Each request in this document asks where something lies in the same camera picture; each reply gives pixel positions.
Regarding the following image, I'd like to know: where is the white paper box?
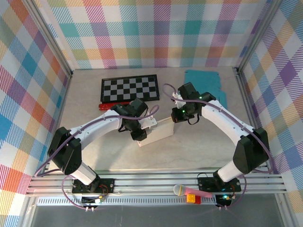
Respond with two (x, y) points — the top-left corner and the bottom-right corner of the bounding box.
(137, 118), (175, 148)

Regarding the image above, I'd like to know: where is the black grey checkerboard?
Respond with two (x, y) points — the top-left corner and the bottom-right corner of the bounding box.
(98, 74), (160, 104)

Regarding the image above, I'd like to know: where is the pink toy microphone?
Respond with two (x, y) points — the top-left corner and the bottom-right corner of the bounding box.
(172, 183), (213, 199)

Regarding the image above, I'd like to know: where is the right small circuit board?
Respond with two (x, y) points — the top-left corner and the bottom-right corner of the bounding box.
(215, 194), (232, 207)

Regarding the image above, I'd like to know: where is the small circuit board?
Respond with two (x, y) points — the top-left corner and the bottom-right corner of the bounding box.
(215, 194), (232, 207)
(81, 194), (105, 206)

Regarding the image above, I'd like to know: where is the left small circuit board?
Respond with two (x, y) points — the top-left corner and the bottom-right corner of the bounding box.
(81, 194), (105, 206)

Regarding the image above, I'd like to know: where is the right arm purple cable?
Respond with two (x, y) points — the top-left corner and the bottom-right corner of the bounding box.
(163, 82), (275, 211)

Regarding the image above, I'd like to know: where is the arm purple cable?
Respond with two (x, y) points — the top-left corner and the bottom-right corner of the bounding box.
(33, 104), (160, 211)
(163, 82), (275, 211)

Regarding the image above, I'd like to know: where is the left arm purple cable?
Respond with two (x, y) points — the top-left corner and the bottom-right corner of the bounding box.
(33, 104), (160, 211)

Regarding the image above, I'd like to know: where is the aluminium side rail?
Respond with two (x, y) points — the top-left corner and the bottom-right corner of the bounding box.
(233, 67), (272, 174)

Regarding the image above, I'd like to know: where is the aluminium frame rail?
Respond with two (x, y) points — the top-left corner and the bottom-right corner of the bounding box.
(25, 168), (288, 197)

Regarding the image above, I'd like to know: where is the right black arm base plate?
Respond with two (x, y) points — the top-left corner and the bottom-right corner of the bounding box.
(197, 175), (242, 192)

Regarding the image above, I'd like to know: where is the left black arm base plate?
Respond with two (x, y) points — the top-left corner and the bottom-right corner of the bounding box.
(71, 178), (116, 193)

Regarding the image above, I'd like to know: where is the white slotted cable duct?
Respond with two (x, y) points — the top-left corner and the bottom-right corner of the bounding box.
(37, 197), (217, 206)

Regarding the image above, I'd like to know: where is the right aluminium upright post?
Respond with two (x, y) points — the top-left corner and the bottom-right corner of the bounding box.
(233, 0), (285, 75)

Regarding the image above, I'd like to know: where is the aluminium upright post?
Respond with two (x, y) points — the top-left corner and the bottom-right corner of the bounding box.
(22, 0), (74, 78)
(233, 0), (285, 75)

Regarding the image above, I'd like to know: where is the left aluminium upright post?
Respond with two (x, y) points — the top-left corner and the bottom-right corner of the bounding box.
(22, 0), (74, 78)

